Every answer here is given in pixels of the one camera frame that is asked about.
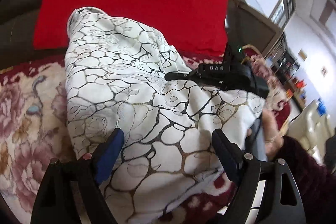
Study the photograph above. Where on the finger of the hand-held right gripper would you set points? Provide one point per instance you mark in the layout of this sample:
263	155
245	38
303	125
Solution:
182	76

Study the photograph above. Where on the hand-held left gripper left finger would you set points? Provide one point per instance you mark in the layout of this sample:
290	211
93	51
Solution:
110	153

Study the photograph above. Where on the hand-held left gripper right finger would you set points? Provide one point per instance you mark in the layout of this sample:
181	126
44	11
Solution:
225	155

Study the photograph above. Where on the white coat black crackle print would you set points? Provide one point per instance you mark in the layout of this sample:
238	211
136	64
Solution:
136	87

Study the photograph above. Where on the person's right forearm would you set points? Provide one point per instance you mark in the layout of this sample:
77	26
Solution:
307	182

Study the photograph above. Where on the person's right hand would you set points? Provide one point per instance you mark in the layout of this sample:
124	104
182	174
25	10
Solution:
271	127

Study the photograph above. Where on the dark shelf cabinet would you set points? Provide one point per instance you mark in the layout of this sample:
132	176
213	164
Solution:
291	74

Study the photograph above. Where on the window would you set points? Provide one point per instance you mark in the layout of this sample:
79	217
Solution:
284	3

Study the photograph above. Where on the floral red beige sofa cover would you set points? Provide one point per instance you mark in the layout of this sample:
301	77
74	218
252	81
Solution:
29	113

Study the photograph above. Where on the cream armchair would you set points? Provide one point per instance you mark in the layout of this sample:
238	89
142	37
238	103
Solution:
312	129

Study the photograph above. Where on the large red blanket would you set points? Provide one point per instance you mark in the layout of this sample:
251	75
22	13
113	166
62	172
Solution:
126	1

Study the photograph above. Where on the dark brown leather sofa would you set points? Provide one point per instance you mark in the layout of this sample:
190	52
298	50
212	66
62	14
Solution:
21	3

